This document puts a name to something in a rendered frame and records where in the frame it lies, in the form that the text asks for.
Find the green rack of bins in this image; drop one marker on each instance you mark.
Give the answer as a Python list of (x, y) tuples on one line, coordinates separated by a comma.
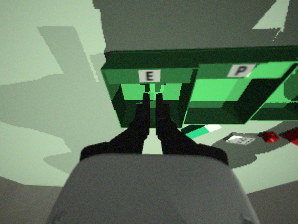
[(206, 86)]

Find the red die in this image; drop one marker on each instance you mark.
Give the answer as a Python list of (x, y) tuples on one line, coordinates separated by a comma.
[(269, 137)]

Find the white domino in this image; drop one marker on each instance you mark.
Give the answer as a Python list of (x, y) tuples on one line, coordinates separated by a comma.
[(239, 138)]

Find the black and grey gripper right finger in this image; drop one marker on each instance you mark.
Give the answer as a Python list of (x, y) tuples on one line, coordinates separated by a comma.
[(174, 142)]

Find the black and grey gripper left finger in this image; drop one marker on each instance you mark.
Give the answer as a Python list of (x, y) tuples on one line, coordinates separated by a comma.
[(130, 140)]

